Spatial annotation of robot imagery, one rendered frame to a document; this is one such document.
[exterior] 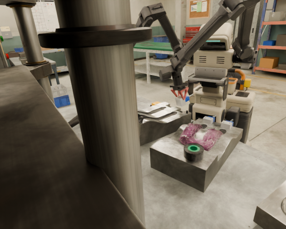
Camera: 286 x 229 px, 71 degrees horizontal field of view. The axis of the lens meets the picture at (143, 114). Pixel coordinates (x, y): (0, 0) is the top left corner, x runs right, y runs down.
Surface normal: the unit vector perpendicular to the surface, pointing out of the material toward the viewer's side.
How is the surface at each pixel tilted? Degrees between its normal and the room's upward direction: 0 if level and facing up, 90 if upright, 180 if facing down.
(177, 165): 90
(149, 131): 90
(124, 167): 90
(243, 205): 0
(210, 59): 98
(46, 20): 90
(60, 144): 0
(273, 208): 0
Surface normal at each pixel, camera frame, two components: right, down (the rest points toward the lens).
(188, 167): -0.63, 0.35
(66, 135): -0.05, -0.91
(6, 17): 0.59, 0.30
